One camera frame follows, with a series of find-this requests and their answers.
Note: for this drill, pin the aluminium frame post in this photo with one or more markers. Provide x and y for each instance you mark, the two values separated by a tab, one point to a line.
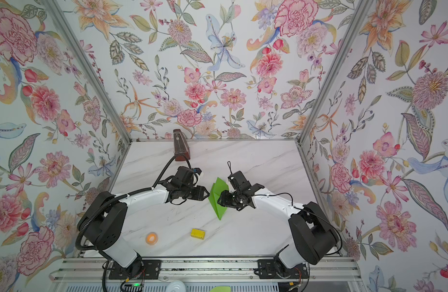
73	44
359	15

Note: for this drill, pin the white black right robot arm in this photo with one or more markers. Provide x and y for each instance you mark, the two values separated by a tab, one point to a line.
312	234

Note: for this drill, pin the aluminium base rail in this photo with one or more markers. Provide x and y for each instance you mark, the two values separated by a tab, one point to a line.
206	269

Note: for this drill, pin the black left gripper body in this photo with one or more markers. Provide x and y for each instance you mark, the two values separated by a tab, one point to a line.
185	190

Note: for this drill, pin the yellow sponge block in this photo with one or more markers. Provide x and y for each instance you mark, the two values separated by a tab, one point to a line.
197	233

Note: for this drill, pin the brown wooden metronome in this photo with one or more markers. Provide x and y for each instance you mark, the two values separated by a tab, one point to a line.
181	148

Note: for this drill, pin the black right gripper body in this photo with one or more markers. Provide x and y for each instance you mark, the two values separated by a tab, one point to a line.
238	196

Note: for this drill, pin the green square paper sheet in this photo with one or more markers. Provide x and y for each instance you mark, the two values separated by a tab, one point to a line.
217	188

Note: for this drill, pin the aluminium frame post right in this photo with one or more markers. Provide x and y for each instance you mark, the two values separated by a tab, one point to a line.
359	15

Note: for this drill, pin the aluminium frame post left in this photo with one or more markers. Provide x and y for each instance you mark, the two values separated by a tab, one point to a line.
73	44

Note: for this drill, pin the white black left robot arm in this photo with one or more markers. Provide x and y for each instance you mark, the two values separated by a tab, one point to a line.
101	226

